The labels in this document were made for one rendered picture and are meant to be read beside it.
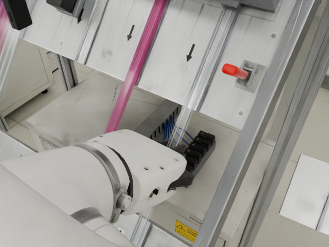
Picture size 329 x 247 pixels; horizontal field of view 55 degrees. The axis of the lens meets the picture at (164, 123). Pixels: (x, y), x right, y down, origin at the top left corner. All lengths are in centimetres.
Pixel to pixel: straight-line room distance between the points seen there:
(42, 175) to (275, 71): 31
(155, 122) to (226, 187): 51
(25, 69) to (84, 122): 106
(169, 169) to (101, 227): 14
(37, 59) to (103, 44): 151
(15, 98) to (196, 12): 165
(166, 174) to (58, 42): 36
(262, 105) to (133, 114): 64
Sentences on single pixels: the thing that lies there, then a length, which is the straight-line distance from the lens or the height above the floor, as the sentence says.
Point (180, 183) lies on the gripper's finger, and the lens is 38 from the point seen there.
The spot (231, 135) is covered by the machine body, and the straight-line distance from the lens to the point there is 96.
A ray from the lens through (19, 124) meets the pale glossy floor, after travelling 205.
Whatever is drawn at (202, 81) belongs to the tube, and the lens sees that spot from 44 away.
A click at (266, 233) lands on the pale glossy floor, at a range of 152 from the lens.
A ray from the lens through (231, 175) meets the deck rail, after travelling 43.
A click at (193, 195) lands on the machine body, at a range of 81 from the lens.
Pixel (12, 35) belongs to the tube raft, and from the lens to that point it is 68.
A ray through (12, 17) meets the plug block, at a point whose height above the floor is 113.
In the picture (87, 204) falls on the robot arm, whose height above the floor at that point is 110.
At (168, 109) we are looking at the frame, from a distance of 96.
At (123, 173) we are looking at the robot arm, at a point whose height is 107.
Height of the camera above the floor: 129
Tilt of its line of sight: 44 degrees down
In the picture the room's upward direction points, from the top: straight up
